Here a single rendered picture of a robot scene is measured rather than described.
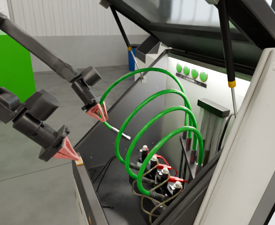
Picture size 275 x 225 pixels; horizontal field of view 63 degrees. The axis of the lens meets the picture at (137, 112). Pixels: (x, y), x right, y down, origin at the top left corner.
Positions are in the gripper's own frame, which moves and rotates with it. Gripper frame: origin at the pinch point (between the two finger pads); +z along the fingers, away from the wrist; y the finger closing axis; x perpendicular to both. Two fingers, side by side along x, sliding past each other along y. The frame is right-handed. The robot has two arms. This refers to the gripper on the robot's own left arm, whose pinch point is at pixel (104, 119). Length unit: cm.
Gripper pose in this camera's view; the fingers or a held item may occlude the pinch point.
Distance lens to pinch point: 95.9
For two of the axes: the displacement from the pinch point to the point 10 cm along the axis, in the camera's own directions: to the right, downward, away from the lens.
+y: 2.6, -1.8, 9.5
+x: -7.5, 5.8, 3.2
